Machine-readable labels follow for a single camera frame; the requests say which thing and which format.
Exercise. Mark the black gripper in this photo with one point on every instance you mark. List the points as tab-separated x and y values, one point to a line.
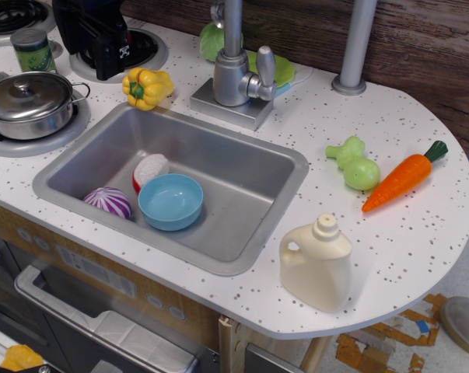
97	27

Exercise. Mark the cream detergent bottle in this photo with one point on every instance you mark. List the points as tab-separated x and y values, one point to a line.
315	264

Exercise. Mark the grey toy sink basin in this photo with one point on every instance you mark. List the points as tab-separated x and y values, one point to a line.
247	183

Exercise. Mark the green label tin can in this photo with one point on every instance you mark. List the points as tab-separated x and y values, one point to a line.
32	50

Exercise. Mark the yellow toy bell pepper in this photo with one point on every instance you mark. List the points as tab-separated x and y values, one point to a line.
145	89

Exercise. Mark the black stove burner rear left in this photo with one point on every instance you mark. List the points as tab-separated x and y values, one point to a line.
19	15

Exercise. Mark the steel pot with lid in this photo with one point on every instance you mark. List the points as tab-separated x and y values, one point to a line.
35	104

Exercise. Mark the green toy cabbage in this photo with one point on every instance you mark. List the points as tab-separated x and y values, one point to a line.
212	40

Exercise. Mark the red white toy vegetable half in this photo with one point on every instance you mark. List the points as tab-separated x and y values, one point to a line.
149	168

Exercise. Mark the silver toy faucet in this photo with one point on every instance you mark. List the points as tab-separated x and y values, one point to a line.
235	94

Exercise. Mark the purple striped toy onion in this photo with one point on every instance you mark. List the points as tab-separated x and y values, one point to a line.
111	200

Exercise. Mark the blue plastic bowl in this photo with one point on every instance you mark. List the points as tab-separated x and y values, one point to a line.
171	202

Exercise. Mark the green plastic plate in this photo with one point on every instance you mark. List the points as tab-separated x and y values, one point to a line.
284	71

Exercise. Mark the grey vertical pole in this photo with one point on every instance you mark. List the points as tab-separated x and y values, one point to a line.
350	82

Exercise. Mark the green toy broccoli piece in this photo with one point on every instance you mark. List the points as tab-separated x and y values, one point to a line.
352	149

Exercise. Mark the light green toy pear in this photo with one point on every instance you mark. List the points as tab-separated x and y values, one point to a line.
362	174

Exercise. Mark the yellow cloth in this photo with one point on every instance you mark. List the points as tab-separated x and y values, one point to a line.
21	357

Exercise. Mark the orange toy carrot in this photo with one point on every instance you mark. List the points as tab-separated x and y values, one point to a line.
410	173

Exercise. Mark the grey round foot base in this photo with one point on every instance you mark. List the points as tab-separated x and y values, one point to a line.
454	314

